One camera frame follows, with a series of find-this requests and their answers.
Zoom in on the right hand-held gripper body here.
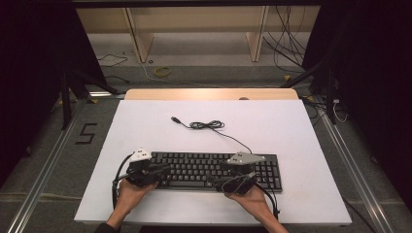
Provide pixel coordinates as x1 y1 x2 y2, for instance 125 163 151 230
213 150 267 196

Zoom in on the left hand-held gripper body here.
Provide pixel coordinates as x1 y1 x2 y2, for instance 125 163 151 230
125 148 159 188

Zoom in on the black computer keyboard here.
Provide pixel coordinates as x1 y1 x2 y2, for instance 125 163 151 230
149 150 284 193

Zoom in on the person's right hand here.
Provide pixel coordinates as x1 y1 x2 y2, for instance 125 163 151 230
224 185 270 216

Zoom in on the person's left hand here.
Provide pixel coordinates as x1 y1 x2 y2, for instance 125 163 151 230
117 178 158 212

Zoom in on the light wooden table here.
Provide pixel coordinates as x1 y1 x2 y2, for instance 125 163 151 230
124 87 299 101

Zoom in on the yellow tape roll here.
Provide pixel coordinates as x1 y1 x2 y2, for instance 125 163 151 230
154 65 172 78

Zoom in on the black metal stand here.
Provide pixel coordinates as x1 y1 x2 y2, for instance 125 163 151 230
279 52 338 126
58 68 120 131

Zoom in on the light wooden shelf unit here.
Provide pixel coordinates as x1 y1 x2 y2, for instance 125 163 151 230
76 5 322 64

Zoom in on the dark curtain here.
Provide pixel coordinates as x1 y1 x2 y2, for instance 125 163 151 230
0 0 109 190
303 0 412 203

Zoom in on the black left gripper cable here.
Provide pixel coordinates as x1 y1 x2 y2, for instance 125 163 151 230
111 152 136 211

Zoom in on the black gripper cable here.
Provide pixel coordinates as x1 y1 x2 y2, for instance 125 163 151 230
253 182 282 221
111 152 136 211

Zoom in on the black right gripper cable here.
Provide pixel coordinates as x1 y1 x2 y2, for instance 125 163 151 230
253 182 282 221

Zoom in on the black keyboard cable with plug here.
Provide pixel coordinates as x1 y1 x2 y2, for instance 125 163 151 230
170 116 254 154

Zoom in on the short metal floor rail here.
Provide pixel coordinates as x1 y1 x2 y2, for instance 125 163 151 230
87 90 126 99

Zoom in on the white floor cable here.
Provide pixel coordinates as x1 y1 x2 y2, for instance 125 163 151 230
139 60 227 89

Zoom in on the short white cable loop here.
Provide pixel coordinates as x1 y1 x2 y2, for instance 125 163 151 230
331 101 349 124

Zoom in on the looped black floor cable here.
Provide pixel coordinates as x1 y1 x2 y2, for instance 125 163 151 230
96 52 129 69

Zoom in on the thin black floor cable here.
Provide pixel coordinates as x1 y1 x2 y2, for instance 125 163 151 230
340 196 371 233

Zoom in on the bundle of black floor cables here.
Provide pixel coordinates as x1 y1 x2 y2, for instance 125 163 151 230
261 5 313 72

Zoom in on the black metal frame bar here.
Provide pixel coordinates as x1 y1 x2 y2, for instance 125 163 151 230
70 0 326 9

